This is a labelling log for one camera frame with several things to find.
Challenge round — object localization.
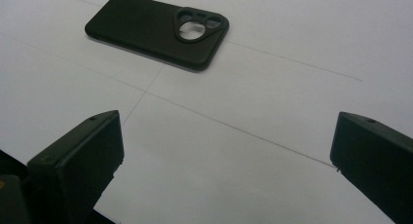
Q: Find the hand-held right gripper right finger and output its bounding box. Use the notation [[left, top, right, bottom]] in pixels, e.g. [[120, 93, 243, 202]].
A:
[[329, 111, 413, 224]]

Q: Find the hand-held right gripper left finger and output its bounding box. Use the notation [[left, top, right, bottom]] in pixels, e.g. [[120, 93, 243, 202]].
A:
[[26, 109, 126, 224]]

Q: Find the black phone case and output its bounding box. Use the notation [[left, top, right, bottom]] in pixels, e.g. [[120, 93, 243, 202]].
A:
[[84, 0, 230, 72]]

